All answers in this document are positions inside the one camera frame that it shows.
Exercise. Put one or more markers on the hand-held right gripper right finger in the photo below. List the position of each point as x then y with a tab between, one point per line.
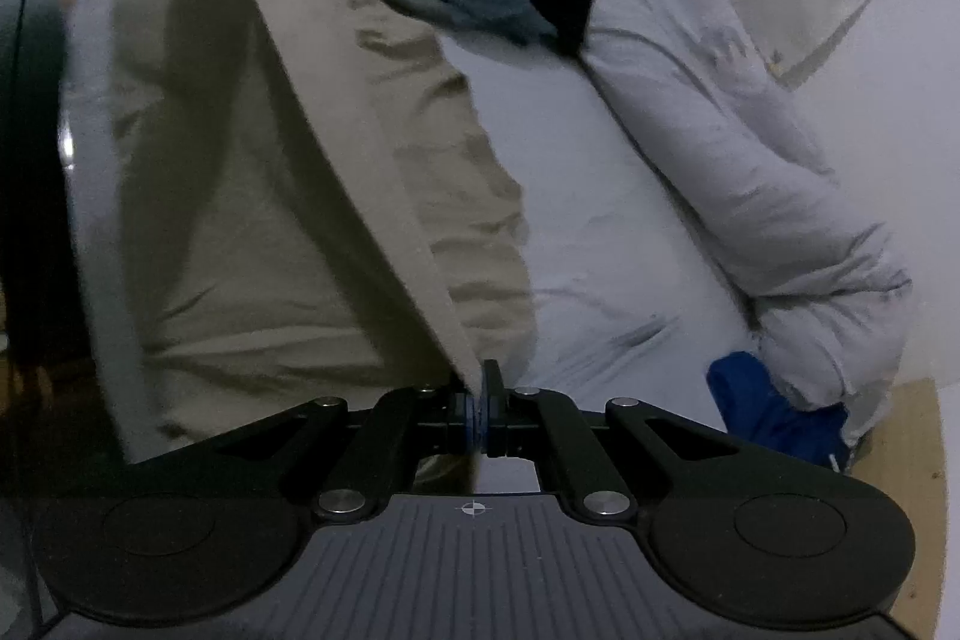
490	422

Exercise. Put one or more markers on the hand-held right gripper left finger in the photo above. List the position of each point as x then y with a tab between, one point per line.
469	421

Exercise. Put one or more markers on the beige shirt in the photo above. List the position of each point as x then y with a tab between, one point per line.
262	197

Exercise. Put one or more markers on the blue and navy jacket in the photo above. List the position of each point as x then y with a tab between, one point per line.
750	400

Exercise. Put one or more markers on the light blue tree-print duvet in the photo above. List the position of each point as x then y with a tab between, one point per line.
712	123

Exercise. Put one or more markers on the wooden headboard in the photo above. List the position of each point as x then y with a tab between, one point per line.
907	445

